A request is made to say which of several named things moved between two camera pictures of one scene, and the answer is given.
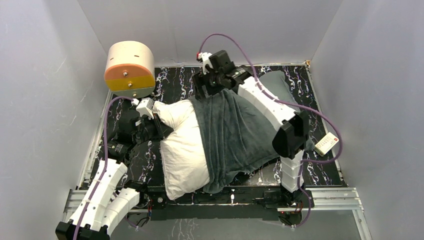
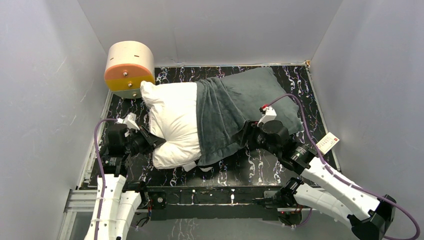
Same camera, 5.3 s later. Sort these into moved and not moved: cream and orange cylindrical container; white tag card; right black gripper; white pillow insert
Moved: right black gripper; white pillow insert
Not moved: cream and orange cylindrical container; white tag card
